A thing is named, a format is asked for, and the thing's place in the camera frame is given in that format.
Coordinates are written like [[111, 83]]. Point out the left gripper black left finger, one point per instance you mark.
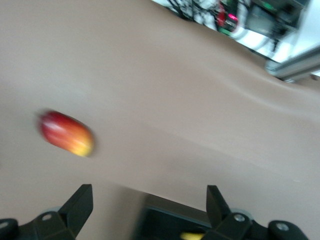
[[75, 212]]

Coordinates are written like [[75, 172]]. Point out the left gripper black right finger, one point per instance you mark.
[[220, 215]]

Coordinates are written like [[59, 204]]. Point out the yellow banana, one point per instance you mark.
[[191, 236]]

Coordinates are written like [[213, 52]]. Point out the black plastic box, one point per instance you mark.
[[165, 222]]

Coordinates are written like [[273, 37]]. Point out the dark electronics box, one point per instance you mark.
[[262, 20]]

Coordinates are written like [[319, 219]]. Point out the red yellow mango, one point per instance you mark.
[[66, 133]]

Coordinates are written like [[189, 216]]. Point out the small green circuit board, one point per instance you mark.
[[226, 18]]

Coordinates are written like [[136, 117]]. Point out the aluminium camera mount post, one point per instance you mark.
[[295, 65]]

